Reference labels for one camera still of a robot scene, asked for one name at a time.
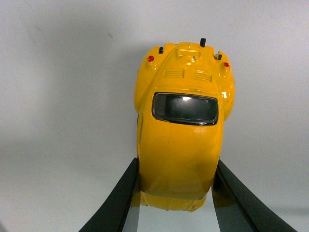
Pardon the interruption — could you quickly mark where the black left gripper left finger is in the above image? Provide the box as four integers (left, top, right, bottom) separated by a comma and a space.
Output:
80, 158, 140, 232

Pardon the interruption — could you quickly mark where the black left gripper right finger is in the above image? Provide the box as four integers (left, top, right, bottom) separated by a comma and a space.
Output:
212, 161, 295, 232

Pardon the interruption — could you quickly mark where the yellow beetle toy car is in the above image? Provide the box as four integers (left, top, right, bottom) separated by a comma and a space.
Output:
134, 38, 235, 212

